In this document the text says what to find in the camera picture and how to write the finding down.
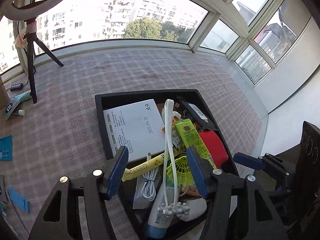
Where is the blue plastic card holder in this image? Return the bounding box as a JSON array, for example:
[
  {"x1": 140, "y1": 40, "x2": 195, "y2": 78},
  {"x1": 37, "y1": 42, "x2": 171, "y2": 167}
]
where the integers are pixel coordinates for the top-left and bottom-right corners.
[{"x1": 8, "y1": 187, "x2": 30, "y2": 213}]

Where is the red cloth pouch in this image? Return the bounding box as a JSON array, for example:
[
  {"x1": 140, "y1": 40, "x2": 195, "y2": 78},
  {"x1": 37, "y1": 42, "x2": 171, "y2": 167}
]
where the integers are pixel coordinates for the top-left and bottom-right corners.
[{"x1": 199, "y1": 130, "x2": 228, "y2": 168}]

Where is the black wet wipes pack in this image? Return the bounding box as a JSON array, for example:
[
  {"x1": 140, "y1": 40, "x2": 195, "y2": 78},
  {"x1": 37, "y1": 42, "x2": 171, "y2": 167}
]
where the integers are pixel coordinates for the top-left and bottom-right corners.
[{"x1": 180, "y1": 100, "x2": 217, "y2": 131}]

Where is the white beaded massager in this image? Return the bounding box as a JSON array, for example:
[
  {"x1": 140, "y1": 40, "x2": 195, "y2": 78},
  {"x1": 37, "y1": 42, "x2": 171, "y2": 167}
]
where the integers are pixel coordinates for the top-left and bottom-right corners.
[{"x1": 158, "y1": 99, "x2": 190, "y2": 217}]

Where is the long yellow straw packet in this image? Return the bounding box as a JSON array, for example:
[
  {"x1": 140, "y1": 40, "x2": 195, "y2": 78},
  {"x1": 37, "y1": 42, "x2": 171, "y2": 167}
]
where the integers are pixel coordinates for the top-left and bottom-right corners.
[{"x1": 121, "y1": 153, "x2": 164, "y2": 181}]

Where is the lime green tube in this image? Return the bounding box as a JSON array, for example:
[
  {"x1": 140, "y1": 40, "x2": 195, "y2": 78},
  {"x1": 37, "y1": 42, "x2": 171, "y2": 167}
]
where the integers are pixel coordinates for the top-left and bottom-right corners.
[{"x1": 174, "y1": 119, "x2": 216, "y2": 168}]

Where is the grey tg sachet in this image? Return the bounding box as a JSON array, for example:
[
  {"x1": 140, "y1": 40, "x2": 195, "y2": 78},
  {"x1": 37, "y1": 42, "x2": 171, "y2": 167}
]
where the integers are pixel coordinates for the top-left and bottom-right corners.
[
  {"x1": 0, "y1": 175, "x2": 7, "y2": 202},
  {"x1": 3, "y1": 98, "x2": 21, "y2": 120}
]

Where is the white roll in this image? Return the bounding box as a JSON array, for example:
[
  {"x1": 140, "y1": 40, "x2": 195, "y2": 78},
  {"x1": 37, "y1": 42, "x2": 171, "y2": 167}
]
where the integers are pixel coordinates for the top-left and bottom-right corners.
[{"x1": 179, "y1": 198, "x2": 207, "y2": 222}]

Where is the orange barcode packet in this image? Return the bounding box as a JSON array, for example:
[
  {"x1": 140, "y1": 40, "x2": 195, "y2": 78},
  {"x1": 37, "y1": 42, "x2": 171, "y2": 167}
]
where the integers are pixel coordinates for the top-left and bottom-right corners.
[{"x1": 180, "y1": 185, "x2": 202, "y2": 197}]

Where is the yellow shuttlecock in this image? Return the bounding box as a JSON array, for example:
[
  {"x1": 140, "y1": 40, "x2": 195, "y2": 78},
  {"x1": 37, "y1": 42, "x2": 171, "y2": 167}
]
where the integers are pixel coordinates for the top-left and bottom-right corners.
[{"x1": 165, "y1": 155, "x2": 195, "y2": 187}]

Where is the black storage box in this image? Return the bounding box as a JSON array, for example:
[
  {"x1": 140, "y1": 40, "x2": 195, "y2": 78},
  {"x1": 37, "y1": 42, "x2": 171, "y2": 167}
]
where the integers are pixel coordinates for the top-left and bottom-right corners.
[{"x1": 94, "y1": 88, "x2": 239, "y2": 240}]

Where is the blue flat sachet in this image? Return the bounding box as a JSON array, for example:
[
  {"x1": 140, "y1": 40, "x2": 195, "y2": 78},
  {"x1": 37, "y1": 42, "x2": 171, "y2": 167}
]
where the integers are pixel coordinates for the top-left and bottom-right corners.
[{"x1": 0, "y1": 135, "x2": 12, "y2": 161}]

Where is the white lotion bottle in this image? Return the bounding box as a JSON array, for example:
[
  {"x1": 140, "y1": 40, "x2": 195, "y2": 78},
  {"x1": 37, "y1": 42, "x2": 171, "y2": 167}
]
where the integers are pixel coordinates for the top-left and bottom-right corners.
[{"x1": 145, "y1": 179, "x2": 180, "y2": 239}]

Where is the green white lip balm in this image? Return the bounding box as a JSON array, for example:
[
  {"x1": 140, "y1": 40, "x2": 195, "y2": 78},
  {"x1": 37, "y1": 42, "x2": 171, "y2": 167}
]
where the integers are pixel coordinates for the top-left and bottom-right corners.
[{"x1": 12, "y1": 109, "x2": 25, "y2": 116}]

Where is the white paper box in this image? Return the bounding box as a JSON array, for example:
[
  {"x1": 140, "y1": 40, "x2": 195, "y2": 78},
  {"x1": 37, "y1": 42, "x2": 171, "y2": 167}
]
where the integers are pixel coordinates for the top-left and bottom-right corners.
[{"x1": 103, "y1": 99, "x2": 165, "y2": 162}]

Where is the teal hand cream tube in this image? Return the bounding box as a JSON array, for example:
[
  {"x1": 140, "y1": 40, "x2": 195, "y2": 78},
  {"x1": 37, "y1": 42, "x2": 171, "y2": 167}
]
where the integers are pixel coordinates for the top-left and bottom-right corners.
[{"x1": 14, "y1": 90, "x2": 32, "y2": 102}]

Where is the black tripod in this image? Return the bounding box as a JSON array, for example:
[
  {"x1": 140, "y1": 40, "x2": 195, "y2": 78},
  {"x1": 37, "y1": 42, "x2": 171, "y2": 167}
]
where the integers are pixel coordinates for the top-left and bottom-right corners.
[{"x1": 24, "y1": 18, "x2": 64, "y2": 104}]

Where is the white ring light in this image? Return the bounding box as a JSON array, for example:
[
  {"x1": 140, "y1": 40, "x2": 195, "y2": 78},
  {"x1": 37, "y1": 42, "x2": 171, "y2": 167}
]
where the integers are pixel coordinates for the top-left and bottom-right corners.
[{"x1": 4, "y1": 0, "x2": 63, "y2": 21}]

